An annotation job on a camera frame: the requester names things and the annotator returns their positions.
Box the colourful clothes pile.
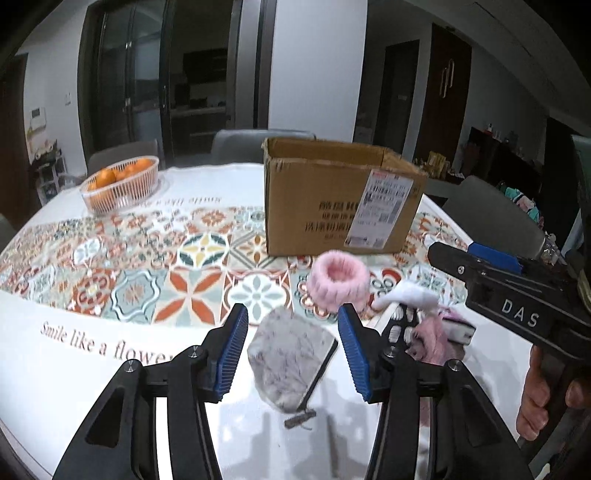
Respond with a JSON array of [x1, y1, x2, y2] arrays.
[[498, 184, 542, 221]]

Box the small storage rack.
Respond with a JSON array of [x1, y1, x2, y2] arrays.
[[31, 142, 68, 207]]

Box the pink fuzzy cloth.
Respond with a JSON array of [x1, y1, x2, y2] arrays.
[[405, 308, 476, 366]]

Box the tall brown cabinet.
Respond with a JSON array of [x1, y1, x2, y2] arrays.
[[418, 23, 473, 163]]

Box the brown cardboard box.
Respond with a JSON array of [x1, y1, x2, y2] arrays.
[[262, 137, 430, 256]]

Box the dark sideboard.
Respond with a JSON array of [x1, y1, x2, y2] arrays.
[[465, 126, 556, 186]]

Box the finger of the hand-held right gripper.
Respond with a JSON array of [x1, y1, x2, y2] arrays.
[[427, 243, 523, 279], [466, 241, 523, 274]]

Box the patterned tablecloth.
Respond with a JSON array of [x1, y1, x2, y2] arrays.
[[0, 161, 561, 480]]

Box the grey dining chair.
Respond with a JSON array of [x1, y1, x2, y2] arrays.
[[87, 140, 160, 175], [209, 128, 317, 165], [0, 213, 18, 251], [440, 175, 549, 260]]

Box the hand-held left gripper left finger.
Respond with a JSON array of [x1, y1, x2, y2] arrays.
[[51, 304, 250, 480]]

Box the dark interior door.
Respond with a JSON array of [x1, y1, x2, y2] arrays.
[[378, 40, 420, 157]]

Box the pink fluffy headband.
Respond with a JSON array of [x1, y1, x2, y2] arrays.
[[308, 251, 370, 309]]

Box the black white patterned sock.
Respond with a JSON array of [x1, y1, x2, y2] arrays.
[[380, 302, 422, 357]]

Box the grey fluffy zipper pouch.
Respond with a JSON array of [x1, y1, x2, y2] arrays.
[[246, 306, 341, 430]]

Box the white plastic basket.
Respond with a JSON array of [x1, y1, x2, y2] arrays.
[[79, 155, 160, 216]]

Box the person's right hand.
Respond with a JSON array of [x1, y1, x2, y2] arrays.
[[516, 344, 591, 441]]

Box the dark sliding glass door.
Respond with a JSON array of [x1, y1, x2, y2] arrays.
[[80, 0, 274, 163]]

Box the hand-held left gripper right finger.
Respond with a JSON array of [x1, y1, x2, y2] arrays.
[[337, 304, 528, 480]]

